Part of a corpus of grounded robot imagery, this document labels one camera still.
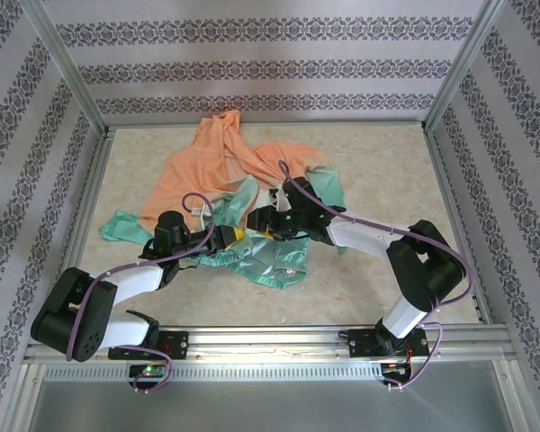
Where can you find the orange and teal jacket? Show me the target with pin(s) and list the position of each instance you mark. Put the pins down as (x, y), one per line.
(193, 162)

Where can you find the grey metal panel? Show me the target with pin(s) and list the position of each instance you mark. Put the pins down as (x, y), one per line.
(270, 407)

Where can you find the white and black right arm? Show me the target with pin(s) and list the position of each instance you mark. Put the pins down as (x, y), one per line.
(414, 270)

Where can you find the wide aluminium mounting rail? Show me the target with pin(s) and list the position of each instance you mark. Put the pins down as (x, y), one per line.
(270, 342)

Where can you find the thin aluminium cross rail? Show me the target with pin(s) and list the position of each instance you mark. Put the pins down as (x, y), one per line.
(265, 122)

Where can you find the circuit board with green light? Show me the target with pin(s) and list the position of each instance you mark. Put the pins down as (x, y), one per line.
(148, 371)

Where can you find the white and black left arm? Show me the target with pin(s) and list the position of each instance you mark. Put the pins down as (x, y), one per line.
(132, 276)

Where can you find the aluminium table side rail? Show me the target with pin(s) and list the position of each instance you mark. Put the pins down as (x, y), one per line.
(461, 225)
(83, 225)

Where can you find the aluminium frame post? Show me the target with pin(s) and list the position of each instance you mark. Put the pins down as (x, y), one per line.
(67, 67)
(465, 63)

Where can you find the small dark circuit board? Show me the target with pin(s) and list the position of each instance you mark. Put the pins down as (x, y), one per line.
(396, 368)

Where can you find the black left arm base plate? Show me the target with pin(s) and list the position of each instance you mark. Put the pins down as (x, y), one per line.
(175, 344)

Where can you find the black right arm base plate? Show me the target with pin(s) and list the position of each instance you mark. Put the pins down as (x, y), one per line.
(362, 343)

